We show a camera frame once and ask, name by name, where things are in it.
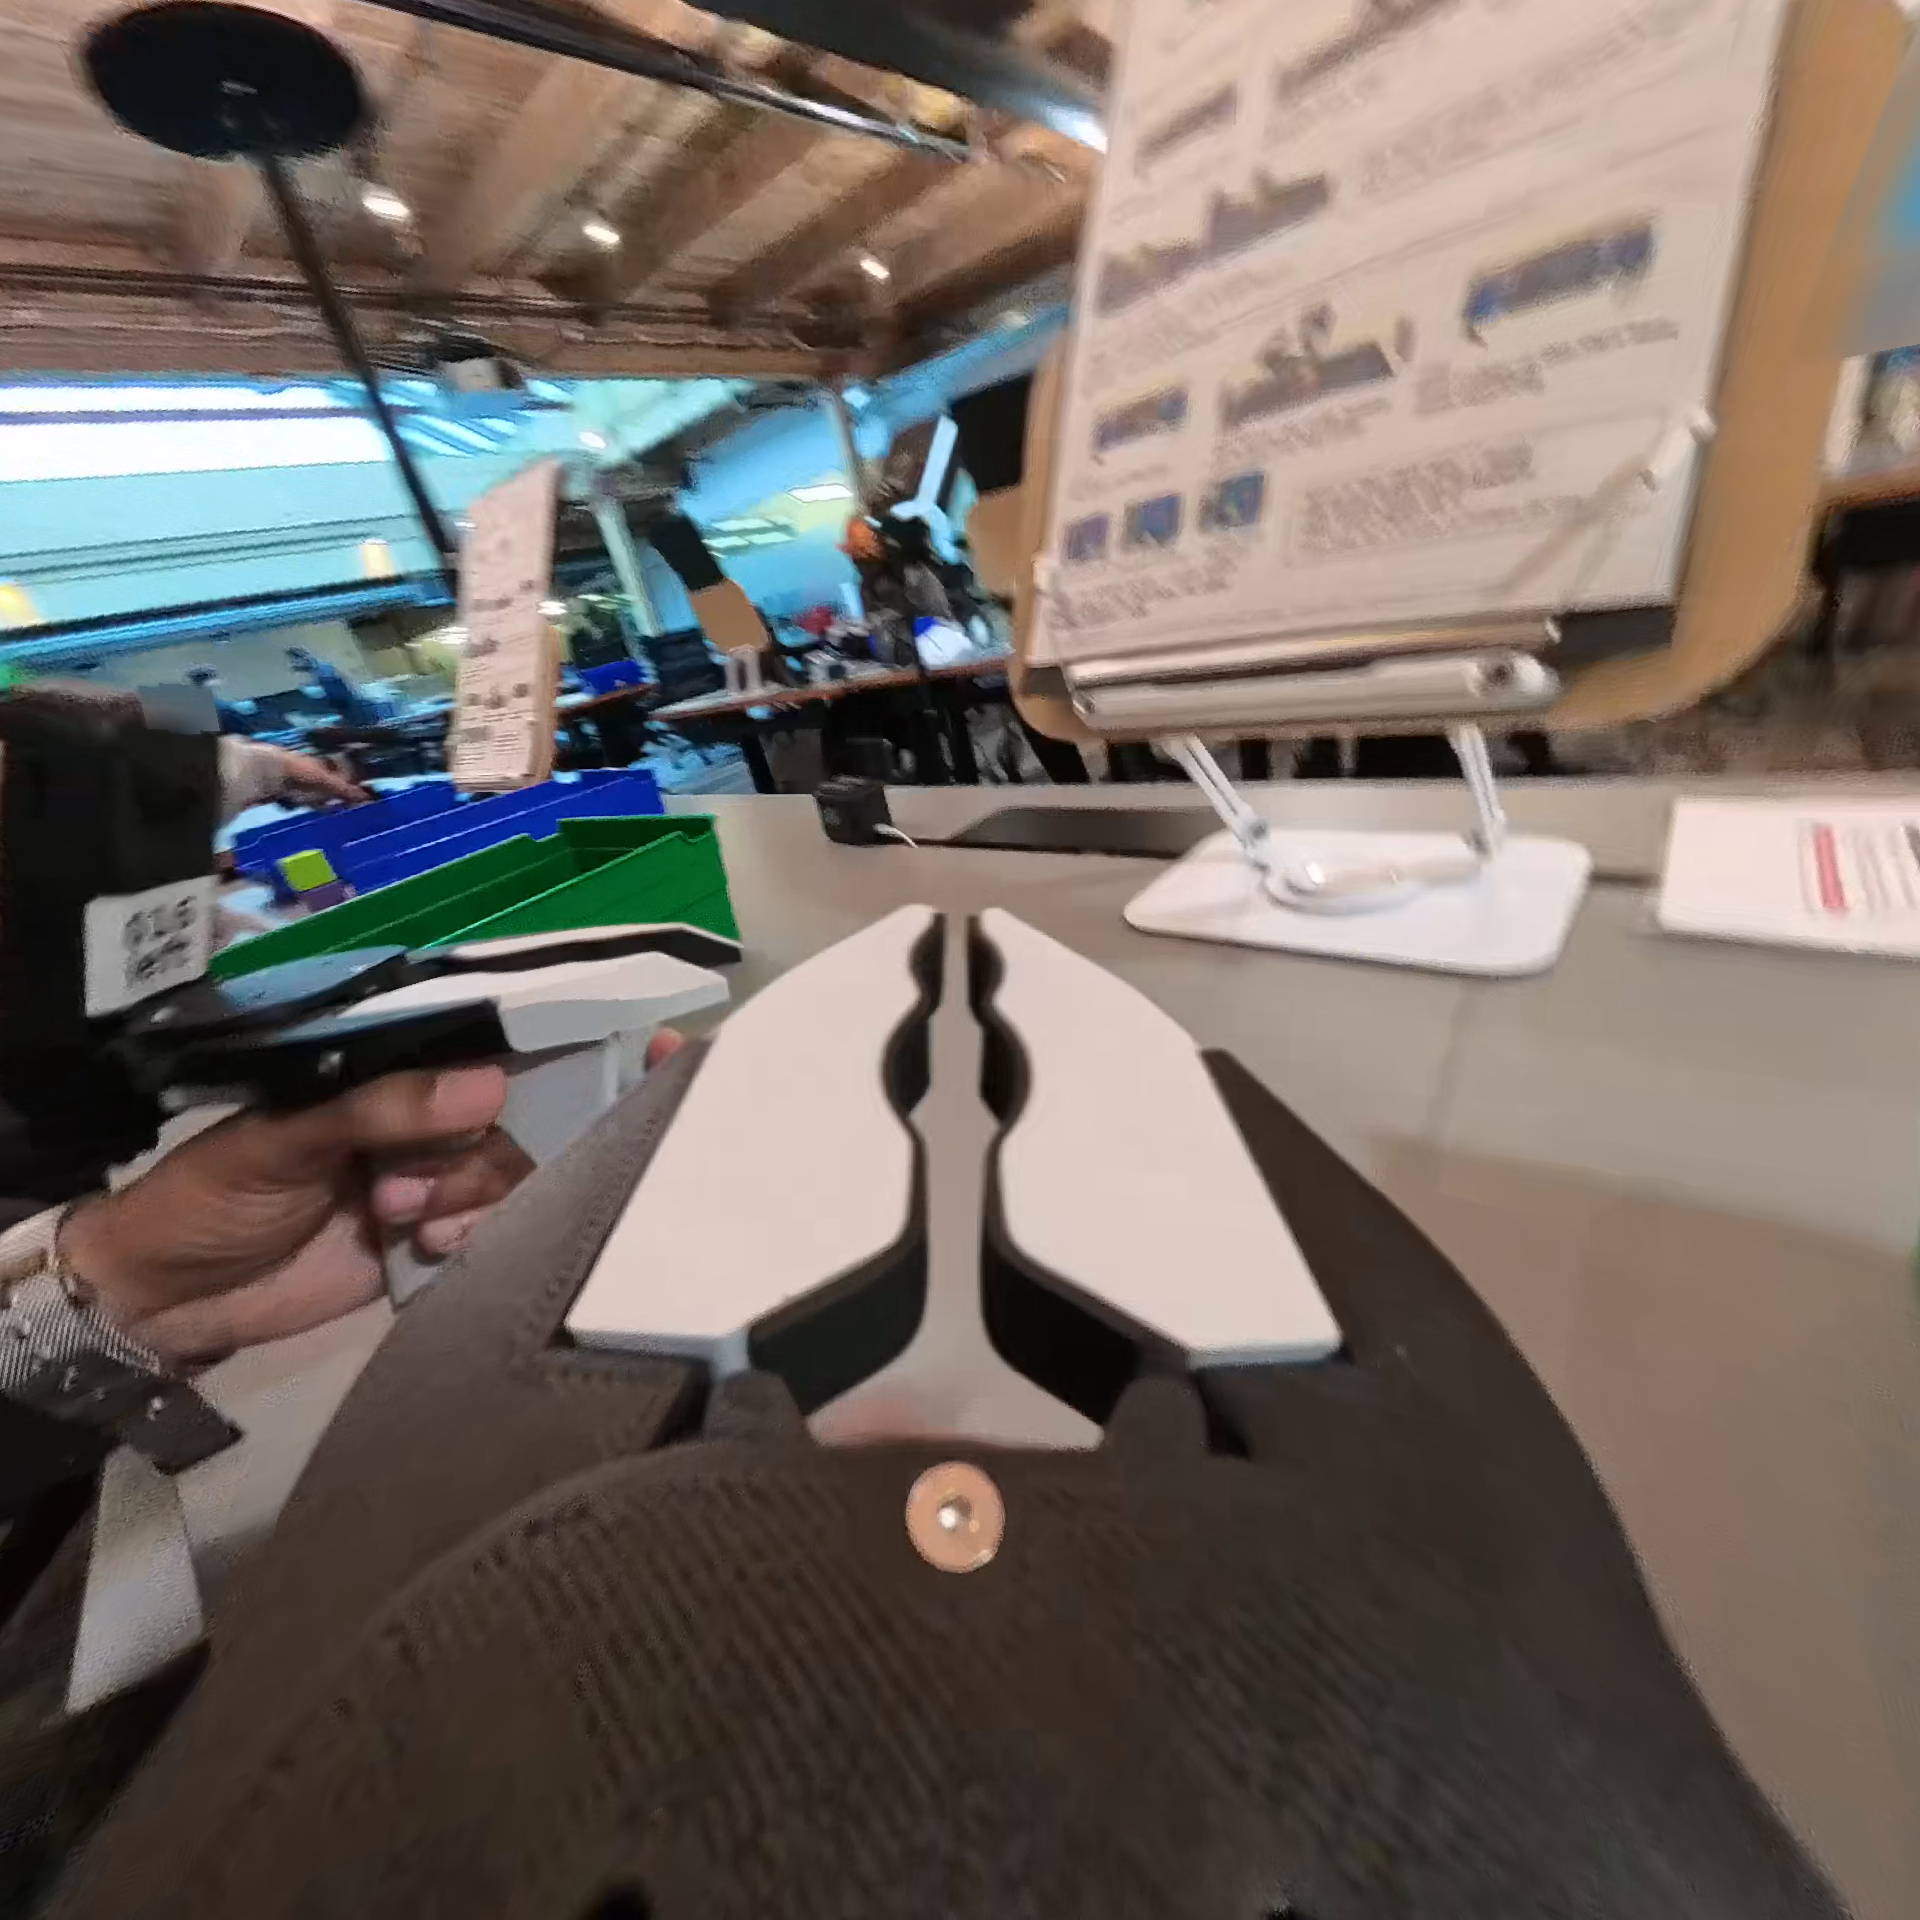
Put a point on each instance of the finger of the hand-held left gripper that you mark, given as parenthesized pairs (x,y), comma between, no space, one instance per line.
(599,998)
(570,942)

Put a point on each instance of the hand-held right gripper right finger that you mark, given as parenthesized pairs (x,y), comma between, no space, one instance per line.
(1141,1171)

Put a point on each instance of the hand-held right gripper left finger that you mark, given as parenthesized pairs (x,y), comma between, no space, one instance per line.
(780,1171)

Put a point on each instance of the green plastic bin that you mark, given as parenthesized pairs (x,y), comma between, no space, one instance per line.
(599,885)

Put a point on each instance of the lime green magnetic cube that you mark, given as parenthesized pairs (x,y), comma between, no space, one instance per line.
(306,867)

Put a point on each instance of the person's left hand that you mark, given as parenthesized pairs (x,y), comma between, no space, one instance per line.
(271,1214)

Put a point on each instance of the blue plastic bin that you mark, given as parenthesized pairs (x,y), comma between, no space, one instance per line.
(451,820)

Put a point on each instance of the printed instruction board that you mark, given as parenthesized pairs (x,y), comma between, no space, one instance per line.
(504,646)
(1382,301)

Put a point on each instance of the small black charger box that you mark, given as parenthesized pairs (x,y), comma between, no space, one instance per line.
(848,811)

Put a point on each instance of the cardboard board on stand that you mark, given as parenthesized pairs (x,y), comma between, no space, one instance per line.
(728,623)

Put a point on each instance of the wooden background desk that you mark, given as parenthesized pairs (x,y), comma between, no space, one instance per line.
(839,686)

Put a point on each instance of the white tablet stand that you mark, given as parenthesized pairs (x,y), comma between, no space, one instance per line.
(1442,915)

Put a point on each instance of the metal mesh wristwatch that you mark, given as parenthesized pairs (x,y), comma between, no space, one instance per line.
(90,1381)

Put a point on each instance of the printed paper sheet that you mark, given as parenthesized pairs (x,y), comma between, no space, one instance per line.
(1741,885)

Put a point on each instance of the black ceiling pole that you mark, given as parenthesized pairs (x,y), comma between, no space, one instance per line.
(226,77)

